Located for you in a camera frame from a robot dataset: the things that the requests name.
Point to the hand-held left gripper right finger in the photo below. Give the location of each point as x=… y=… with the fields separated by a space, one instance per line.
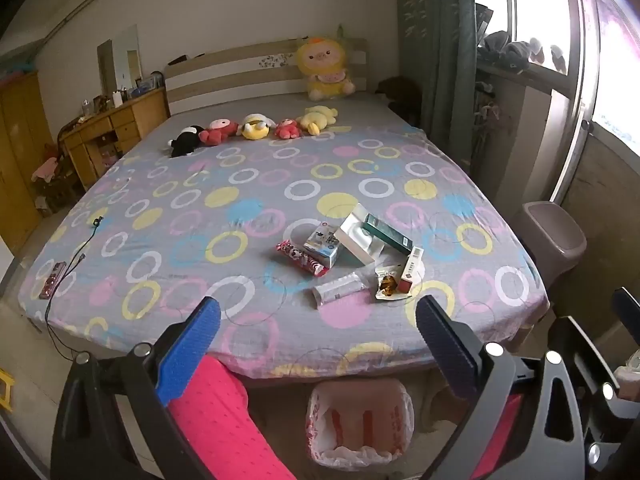
x=445 y=350

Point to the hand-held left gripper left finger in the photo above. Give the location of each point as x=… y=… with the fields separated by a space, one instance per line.
x=192 y=350

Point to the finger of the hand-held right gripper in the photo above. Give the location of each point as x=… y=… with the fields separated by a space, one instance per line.
x=627 y=310
x=595 y=342

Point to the white grey snack packet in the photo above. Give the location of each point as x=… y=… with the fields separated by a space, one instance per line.
x=340 y=287

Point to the beige slipper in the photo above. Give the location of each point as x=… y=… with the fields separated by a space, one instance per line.
x=442 y=402

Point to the person's left leg pink pants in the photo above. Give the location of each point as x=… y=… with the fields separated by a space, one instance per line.
x=225 y=425

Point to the person's leg pink pants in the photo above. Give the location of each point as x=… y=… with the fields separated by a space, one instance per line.
x=497 y=435
x=225 y=425

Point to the red and white box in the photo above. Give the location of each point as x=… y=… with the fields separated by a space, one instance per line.
x=411 y=270

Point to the person's right leg pink pants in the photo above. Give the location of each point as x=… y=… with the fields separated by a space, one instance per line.
x=497 y=435

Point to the purple waste bin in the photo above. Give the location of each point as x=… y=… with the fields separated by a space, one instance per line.
x=552 y=240

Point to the dark green box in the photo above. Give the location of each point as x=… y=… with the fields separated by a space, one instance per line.
x=387 y=232

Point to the bed with circle-print sheet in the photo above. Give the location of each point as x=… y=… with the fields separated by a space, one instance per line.
x=175 y=220

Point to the red and white snack wrapper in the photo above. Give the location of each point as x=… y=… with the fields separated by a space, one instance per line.
x=302 y=259

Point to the power strip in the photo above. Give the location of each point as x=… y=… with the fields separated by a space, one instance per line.
x=52 y=281

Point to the small blue and white carton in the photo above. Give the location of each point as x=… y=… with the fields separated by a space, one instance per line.
x=322 y=245

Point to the yellow stool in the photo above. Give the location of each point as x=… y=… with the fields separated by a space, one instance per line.
x=5 y=390

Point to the black and white plush toy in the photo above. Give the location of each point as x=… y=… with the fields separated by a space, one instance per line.
x=184 y=141

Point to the chair with clothes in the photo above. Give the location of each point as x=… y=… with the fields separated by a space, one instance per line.
x=50 y=172

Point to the yellow and white plush toy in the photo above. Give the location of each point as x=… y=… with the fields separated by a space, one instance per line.
x=256 y=126

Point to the wooden desk with drawers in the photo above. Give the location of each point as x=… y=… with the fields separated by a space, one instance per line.
x=120 y=125

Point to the small red plush toy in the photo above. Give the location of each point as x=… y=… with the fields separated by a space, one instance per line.
x=286 y=129

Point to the wooden wardrobe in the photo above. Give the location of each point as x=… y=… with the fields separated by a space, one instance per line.
x=20 y=160

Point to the dark brown plush toy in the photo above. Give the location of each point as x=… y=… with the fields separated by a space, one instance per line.
x=397 y=92

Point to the yellow duck plush toy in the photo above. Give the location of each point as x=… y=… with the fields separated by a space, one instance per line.
x=317 y=119

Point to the window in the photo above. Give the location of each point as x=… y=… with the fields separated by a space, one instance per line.
x=575 y=35

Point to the grey plush slippers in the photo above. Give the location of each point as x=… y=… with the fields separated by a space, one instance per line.
x=520 y=50

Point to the green curtain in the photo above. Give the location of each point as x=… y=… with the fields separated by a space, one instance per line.
x=440 y=55

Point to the large yellow plush doll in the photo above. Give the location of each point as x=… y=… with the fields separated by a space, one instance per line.
x=322 y=67

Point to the wall mirror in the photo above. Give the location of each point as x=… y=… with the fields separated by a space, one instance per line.
x=122 y=57

